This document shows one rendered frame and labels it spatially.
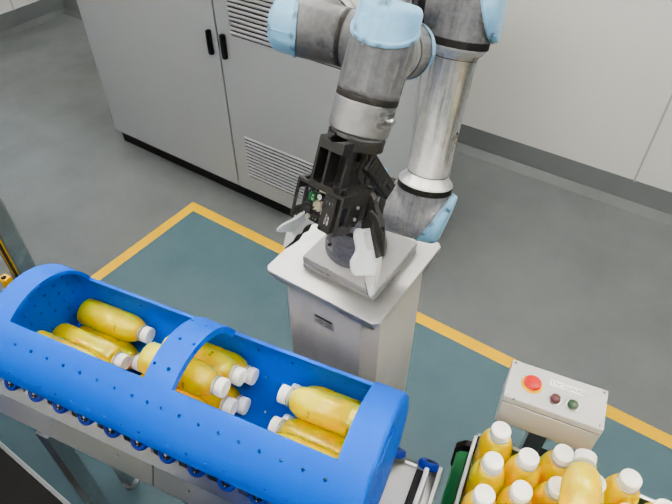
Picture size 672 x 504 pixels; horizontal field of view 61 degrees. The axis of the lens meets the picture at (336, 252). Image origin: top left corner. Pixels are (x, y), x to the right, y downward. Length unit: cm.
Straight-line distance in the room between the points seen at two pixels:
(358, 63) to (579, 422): 89
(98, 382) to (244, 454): 33
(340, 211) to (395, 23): 21
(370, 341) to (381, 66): 87
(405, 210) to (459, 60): 31
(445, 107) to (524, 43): 244
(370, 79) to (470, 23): 47
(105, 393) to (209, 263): 193
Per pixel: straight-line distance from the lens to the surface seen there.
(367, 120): 67
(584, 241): 344
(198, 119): 338
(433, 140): 117
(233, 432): 110
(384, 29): 66
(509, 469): 126
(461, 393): 259
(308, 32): 79
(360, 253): 72
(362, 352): 143
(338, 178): 70
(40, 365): 133
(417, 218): 121
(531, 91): 366
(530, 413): 131
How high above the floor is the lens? 214
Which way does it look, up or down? 44 degrees down
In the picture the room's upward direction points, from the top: straight up
